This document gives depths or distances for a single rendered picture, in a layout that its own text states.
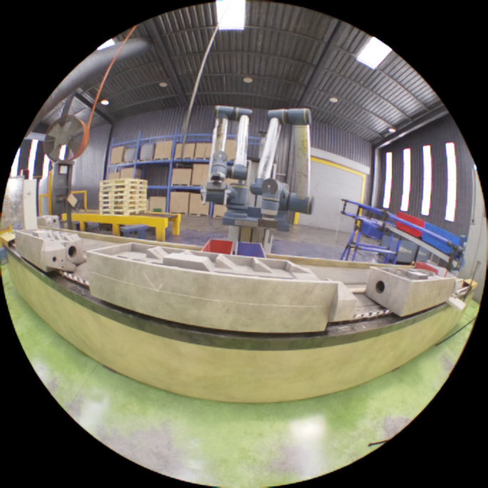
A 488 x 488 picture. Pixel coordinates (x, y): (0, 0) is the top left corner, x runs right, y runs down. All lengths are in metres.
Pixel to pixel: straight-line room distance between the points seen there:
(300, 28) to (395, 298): 9.16
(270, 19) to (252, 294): 9.05
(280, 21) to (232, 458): 10.15
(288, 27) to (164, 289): 9.25
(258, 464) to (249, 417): 0.36
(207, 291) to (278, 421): 1.05
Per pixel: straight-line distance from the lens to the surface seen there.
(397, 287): 1.06
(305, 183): 1.61
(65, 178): 5.53
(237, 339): 0.63
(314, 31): 9.24
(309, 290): 0.56
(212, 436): 1.24
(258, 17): 9.03
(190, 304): 0.56
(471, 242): 7.53
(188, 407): 1.30
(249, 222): 1.67
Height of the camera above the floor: 1.23
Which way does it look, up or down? 16 degrees down
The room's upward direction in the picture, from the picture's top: 7 degrees clockwise
